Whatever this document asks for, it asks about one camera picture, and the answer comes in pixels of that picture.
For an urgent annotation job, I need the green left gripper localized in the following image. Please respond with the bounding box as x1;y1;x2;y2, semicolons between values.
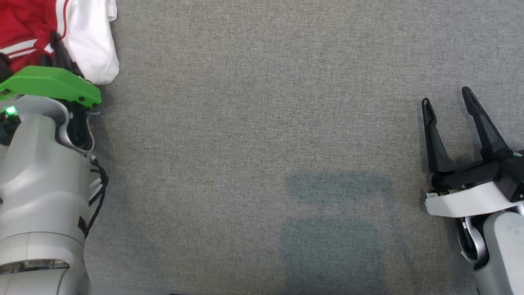
0;32;102;108

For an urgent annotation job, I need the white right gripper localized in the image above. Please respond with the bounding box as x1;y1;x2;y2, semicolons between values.
421;86;524;218

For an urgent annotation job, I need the red jersey with white sleeves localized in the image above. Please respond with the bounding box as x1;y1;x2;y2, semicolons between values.
0;0;120;86

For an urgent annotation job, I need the grey fabric sofa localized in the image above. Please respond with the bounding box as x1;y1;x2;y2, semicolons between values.
0;0;524;295

